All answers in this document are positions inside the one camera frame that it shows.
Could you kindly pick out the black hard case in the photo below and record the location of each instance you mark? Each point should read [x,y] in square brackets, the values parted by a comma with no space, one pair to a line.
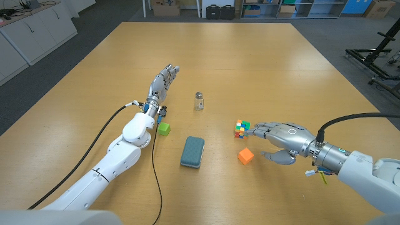
[213,12]
[227,12]

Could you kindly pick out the white cabinet row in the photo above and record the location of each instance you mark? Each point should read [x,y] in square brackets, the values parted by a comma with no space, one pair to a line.
[31,34]

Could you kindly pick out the large cardboard box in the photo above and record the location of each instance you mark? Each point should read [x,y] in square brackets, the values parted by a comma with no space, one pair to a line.
[165,10]

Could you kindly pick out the white shelf unit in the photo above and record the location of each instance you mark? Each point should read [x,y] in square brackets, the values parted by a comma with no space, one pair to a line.
[322,16]

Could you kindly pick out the white table frame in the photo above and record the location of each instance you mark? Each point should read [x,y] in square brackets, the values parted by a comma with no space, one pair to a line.
[144,9]

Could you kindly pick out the black metal stand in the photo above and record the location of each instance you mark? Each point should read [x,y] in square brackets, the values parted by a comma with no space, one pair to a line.
[384,41]

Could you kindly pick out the blue-grey sponge block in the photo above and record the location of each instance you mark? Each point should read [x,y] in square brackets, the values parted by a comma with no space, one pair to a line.
[192,152]

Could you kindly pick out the grey desktop device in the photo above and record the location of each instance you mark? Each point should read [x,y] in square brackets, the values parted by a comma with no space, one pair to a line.
[32,3]

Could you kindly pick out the printed cardboard box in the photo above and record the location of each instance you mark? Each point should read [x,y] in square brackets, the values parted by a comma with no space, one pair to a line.
[379,8]

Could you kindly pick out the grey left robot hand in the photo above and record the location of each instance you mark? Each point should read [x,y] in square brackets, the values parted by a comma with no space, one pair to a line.
[162,84]

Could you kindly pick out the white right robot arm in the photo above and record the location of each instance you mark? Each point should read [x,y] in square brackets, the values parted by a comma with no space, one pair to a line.
[368,175]

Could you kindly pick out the glass salt shaker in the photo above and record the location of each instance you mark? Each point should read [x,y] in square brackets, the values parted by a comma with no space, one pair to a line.
[199,102]

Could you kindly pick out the small cardboard box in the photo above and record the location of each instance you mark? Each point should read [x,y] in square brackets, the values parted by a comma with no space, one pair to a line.
[286,11]

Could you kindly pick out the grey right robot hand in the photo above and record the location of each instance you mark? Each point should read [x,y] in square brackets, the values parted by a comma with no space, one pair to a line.
[290,136]

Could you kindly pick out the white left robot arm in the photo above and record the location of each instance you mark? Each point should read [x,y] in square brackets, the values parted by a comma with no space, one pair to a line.
[109,168]

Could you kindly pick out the blue panel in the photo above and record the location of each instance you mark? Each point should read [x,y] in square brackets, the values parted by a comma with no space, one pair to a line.
[356,6]

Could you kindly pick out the multicoloured rubiks cube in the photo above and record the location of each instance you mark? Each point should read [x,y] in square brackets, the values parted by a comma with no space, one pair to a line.
[240,128]

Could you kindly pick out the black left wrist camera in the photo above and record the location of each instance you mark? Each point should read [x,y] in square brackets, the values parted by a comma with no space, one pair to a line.
[162,111]

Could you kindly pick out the green magnetic block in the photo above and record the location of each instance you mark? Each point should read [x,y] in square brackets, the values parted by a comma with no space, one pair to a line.
[164,129]

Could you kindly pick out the orange magnetic block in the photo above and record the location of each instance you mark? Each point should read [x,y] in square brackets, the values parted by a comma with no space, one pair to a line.
[245,156]

